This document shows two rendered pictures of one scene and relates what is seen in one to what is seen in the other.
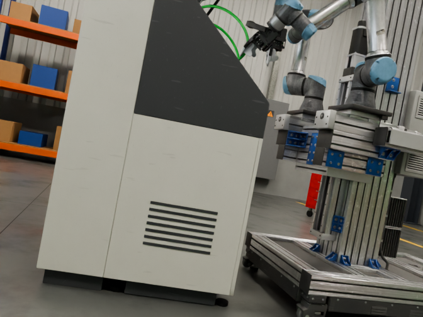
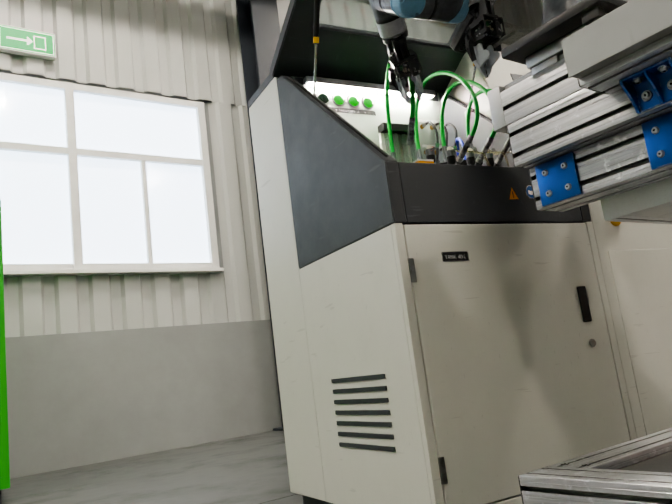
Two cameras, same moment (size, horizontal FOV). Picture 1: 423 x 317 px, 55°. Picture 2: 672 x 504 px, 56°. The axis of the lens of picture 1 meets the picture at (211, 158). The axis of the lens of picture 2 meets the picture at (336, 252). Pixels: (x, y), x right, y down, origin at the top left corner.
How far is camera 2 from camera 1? 1.96 m
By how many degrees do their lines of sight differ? 70
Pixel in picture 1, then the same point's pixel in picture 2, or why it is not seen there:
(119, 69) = (282, 225)
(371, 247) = not seen: outside the picture
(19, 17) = not seen: hidden behind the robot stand
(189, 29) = (305, 133)
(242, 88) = (356, 163)
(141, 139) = (309, 298)
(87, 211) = (300, 411)
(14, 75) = not seen: hidden behind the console
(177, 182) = (342, 341)
